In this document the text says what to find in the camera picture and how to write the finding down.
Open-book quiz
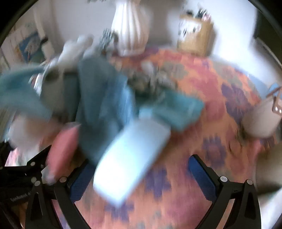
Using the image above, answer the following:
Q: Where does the pink bean bag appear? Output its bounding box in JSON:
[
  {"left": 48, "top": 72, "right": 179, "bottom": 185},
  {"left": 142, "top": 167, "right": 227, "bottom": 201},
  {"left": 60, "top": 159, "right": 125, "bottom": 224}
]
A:
[{"left": 46, "top": 122, "right": 80, "bottom": 179}]

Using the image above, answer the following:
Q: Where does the light blue paper bag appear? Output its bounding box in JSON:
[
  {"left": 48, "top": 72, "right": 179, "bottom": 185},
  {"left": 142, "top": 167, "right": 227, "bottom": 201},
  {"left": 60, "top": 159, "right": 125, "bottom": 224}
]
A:
[{"left": 93, "top": 118, "right": 171, "bottom": 208}]

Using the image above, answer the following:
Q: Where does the teal blue towel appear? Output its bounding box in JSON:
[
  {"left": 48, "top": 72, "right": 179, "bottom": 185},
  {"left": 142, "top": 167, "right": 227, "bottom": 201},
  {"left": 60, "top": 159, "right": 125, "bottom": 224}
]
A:
[{"left": 1, "top": 57, "right": 205, "bottom": 164}]

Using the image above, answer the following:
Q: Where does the white plush toy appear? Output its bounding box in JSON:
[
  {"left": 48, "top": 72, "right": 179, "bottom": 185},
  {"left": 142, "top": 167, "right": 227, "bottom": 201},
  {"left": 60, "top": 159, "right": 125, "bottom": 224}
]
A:
[{"left": 34, "top": 35, "right": 94, "bottom": 95}]

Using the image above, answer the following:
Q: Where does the stack of books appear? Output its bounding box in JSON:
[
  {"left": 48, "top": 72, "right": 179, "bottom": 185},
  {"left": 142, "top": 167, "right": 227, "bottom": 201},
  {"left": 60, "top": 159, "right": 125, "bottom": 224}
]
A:
[{"left": 1, "top": 21, "right": 46, "bottom": 72}]

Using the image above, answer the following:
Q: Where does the checkered ribbon ornament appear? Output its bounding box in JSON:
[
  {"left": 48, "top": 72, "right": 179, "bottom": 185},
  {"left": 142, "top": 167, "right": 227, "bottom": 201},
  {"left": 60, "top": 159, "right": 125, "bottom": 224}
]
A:
[{"left": 98, "top": 29, "right": 118, "bottom": 56}]

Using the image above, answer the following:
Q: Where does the white ribbed vase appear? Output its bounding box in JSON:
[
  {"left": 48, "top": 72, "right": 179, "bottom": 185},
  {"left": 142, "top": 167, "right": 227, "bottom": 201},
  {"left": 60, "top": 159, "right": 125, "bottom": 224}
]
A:
[{"left": 111, "top": 1, "right": 150, "bottom": 56}]

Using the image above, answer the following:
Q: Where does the cardboard pen holder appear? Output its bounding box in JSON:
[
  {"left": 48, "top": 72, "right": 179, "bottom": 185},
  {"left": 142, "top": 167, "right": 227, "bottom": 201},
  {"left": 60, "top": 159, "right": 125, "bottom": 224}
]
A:
[{"left": 176, "top": 8, "right": 213, "bottom": 57}]

